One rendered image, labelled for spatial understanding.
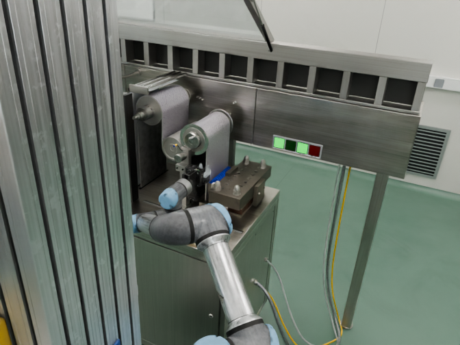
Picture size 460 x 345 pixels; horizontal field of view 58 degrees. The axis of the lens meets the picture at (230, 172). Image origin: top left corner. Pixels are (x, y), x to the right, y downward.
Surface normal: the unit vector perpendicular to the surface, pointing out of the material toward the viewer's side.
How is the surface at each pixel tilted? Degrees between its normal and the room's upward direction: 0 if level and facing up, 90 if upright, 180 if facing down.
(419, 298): 0
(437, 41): 90
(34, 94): 90
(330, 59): 90
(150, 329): 90
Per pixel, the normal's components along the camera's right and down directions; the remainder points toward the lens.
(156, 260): -0.44, 0.39
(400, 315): 0.04, -0.89
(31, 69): 0.94, 0.18
